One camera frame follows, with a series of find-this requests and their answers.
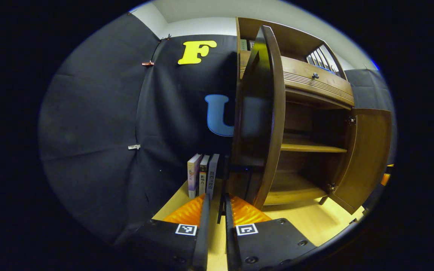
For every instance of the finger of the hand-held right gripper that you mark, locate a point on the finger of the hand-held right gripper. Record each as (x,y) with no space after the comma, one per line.
(385,179)

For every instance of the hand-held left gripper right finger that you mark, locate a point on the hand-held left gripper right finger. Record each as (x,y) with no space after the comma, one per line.
(232,244)

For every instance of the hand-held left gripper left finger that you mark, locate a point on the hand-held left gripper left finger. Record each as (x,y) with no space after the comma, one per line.
(202,241)

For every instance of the wooden shoe cabinet door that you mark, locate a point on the wooden shoe cabinet door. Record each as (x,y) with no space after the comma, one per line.
(258,113)
(367,158)

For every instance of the wooden double-door shoe cabinet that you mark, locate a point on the wooden double-door shoe cabinet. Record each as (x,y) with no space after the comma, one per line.
(288,37)

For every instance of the metal door hinge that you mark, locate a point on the metal door hinge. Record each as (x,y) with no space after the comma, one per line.
(351,121)
(330,187)

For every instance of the wooden cabinet drawer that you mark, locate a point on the wooden cabinet drawer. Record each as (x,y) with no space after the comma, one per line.
(326,84)

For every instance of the white book with yellow spine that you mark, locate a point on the white book with yellow spine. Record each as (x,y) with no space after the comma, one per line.
(203,177)

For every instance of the grey and white book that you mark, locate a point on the grey and white book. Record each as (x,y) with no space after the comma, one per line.
(212,175)

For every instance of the wooden inner shelf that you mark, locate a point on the wooden inner shelf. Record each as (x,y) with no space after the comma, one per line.
(307,146)

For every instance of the silver clip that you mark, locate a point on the silver clip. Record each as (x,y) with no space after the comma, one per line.
(134,146)

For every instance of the black backdrop cloth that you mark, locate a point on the black backdrop cloth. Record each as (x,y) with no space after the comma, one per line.
(96,113)

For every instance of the red clip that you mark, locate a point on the red clip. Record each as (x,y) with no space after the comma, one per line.
(147,63)

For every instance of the dark grey book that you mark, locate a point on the dark grey book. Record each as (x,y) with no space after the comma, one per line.
(251,44)

